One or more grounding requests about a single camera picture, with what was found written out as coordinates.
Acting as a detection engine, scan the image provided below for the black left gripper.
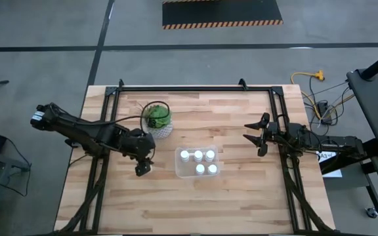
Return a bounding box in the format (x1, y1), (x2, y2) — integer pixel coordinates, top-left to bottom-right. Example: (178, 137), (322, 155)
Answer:
(119, 128), (156, 177)

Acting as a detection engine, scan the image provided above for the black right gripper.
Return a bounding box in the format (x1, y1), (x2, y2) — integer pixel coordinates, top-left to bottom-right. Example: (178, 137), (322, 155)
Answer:
(242, 112), (281, 157)

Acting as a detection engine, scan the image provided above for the clear plastic basket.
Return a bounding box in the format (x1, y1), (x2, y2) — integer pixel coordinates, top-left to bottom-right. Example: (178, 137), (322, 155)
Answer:
(175, 144), (221, 179)

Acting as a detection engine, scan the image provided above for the green plant in patterned pot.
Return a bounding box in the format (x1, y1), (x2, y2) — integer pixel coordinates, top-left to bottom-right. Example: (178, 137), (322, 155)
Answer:
(142, 103), (174, 140)

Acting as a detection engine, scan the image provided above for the black power strip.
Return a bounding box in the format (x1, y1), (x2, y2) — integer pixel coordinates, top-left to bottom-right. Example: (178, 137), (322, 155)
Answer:
(316, 100), (333, 125)

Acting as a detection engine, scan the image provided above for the white printed label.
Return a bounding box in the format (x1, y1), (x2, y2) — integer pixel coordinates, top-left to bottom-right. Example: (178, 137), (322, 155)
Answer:
(316, 150), (337, 163)

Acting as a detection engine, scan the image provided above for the white paper sheet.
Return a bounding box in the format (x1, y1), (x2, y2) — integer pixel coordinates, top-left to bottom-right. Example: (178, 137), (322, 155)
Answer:
(322, 168), (343, 178)

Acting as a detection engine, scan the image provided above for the black hazard striped floor mat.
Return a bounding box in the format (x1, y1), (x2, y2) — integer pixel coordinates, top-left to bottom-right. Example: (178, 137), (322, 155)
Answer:
(161, 0), (284, 30)

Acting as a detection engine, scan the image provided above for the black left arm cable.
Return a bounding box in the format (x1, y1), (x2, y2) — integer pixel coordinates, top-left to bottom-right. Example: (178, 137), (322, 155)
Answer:
(110, 100), (172, 132)

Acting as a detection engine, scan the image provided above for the black floor cable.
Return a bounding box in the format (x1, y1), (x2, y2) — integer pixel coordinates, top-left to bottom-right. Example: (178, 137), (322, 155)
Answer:
(303, 77), (357, 132)

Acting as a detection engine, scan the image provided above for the yellow extension cord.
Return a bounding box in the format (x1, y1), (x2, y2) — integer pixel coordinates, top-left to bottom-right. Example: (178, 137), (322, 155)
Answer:
(290, 69), (326, 121)

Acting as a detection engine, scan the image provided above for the black metal table frame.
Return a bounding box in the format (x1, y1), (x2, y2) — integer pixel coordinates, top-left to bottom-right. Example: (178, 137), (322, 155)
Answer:
(56, 78), (336, 236)

